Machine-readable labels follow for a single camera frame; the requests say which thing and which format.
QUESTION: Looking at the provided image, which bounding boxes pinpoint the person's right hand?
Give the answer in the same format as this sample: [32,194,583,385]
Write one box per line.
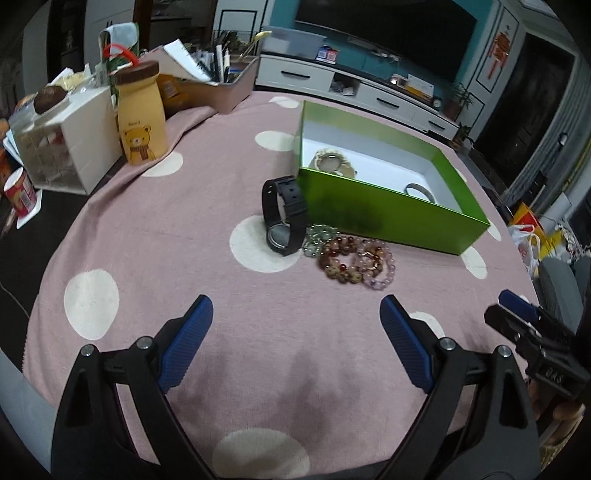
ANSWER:
[531,381,588,446]

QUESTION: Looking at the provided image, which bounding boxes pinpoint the red agate bead bracelet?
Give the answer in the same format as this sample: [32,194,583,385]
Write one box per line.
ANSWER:
[318,234,366,269]

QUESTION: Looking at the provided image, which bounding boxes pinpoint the orange snack packet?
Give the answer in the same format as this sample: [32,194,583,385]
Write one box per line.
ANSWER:
[156,74,191,112]

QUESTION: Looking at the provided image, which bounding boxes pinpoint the brown round object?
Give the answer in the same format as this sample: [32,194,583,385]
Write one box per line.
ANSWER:
[34,85,69,114]

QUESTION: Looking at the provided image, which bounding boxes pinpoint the black television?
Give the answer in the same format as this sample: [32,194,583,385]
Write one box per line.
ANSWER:
[294,0,479,85]

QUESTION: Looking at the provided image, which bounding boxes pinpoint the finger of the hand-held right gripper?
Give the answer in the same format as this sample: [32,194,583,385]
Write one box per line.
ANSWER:
[483,305,548,356]
[498,289,542,325]

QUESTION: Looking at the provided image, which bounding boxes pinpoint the green crystal bead bracelet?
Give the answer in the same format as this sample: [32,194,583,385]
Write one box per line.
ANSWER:
[302,224,336,257]

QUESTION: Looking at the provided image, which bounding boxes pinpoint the yellow bear bottle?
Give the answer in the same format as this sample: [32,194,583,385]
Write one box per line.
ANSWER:
[114,62,170,166]

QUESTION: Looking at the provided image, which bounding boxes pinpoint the silver bangle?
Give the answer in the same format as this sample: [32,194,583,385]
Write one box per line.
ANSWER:
[404,183,436,203]

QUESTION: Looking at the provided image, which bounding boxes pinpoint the black wrist watch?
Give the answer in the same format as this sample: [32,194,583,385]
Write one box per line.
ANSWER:
[261,176,309,257]

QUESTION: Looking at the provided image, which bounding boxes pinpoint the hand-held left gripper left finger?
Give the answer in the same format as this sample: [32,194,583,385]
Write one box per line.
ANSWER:
[51,294,215,480]

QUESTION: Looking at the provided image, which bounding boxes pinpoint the clear storage bin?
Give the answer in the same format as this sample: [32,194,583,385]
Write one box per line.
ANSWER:
[261,27,327,55]

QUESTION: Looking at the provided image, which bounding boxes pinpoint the tall potted plant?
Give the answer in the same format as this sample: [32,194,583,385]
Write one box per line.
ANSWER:
[444,82,476,121]

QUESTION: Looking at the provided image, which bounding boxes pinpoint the red door decoration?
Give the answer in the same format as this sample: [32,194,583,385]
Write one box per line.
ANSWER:
[488,31,511,80]

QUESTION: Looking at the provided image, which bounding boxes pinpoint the yellow paper bag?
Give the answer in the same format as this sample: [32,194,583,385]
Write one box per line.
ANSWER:
[510,203,539,228]

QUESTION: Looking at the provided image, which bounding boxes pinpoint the pink polka-dot tablecloth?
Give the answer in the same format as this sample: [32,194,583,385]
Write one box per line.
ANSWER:
[21,90,539,479]

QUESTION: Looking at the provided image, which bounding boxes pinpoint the white television cabinet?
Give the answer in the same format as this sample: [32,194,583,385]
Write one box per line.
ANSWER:
[255,54,462,137]

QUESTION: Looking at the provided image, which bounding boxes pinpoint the white plastic bag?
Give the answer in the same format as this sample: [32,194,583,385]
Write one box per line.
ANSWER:
[507,224,570,278]

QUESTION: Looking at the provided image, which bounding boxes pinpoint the green cardboard box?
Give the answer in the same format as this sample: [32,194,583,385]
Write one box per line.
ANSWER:
[293,100,491,256]

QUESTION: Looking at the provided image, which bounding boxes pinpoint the red can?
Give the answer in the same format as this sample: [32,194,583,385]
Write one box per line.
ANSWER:
[4,167,38,218]

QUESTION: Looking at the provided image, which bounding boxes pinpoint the grey chair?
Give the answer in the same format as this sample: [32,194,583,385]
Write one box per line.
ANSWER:
[534,256,591,334]

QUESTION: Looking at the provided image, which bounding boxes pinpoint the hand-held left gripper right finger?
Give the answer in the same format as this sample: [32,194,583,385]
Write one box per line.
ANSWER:
[379,294,542,480]

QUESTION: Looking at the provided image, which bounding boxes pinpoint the small potted plant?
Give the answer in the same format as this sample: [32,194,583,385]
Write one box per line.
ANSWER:
[450,122,474,151]

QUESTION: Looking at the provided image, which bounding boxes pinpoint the brown bead bracelet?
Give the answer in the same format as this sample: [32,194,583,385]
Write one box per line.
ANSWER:
[321,257,365,285]

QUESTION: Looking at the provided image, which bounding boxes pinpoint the white drawer organizer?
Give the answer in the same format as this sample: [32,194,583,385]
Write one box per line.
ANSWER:
[8,85,123,195]

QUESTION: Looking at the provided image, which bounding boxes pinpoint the white and yellow box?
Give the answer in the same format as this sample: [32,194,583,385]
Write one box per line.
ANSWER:
[392,74,435,99]

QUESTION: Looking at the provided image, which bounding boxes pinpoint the pink quartz bead bracelet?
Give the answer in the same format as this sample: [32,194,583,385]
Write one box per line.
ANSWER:
[355,239,398,291]

